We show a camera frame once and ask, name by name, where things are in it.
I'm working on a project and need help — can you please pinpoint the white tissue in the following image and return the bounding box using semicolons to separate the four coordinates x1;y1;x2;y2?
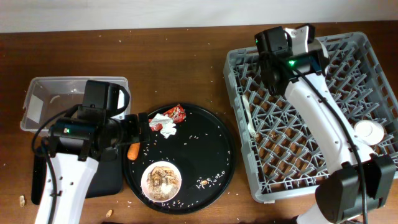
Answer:
149;113;177;139

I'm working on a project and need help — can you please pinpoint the orange carrot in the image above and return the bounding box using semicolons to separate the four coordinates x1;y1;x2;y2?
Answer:
127;142;140;161

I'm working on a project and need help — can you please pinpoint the red snack wrapper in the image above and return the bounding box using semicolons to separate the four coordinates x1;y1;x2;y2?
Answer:
149;104;186;131

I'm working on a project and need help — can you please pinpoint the white bowl with leftovers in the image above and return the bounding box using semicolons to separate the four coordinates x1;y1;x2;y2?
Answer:
141;161;182;203

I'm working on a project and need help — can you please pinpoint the white plastic fork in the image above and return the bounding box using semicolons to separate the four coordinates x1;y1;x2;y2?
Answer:
242;95;257;139

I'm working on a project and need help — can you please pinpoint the small white cup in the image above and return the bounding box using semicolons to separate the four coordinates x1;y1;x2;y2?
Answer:
354;120;385;146

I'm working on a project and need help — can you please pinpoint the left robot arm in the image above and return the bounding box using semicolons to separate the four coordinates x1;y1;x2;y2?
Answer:
31;80;150;223

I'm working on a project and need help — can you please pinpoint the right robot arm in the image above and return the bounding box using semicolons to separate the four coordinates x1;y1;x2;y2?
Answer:
254;24;396;223

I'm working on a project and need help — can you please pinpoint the grey dishwasher rack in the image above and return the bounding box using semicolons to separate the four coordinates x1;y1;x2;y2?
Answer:
223;32;397;203

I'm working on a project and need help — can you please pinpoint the black rectangular tray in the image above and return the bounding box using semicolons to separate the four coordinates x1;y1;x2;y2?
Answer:
30;148;123;205

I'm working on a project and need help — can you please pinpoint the peanut on table bottom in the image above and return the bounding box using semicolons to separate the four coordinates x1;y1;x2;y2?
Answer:
106;210;113;218

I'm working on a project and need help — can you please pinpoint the peanut on table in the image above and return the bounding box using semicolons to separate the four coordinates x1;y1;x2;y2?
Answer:
106;210;113;218
19;195;25;207

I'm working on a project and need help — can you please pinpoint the clear plastic bin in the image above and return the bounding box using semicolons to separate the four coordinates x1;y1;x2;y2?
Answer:
20;76;129;133

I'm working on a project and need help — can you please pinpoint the peanut on table left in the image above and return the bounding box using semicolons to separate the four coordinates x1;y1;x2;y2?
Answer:
19;195;25;207

